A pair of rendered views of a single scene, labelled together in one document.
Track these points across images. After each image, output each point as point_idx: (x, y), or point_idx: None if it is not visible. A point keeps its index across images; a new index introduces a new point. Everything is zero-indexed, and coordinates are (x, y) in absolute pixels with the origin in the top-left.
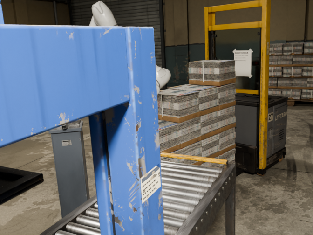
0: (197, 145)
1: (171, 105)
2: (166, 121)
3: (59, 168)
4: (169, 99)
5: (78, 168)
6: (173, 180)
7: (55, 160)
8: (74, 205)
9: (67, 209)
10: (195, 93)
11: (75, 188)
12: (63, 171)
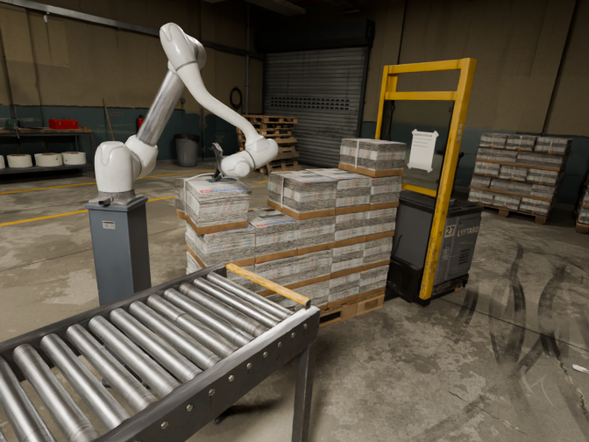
0: (325, 254)
1: (292, 194)
2: (286, 215)
3: (98, 256)
4: (291, 185)
5: (124, 262)
6: (203, 317)
7: (93, 245)
8: None
9: None
10: (330, 182)
11: (119, 288)
12: (103, 262)
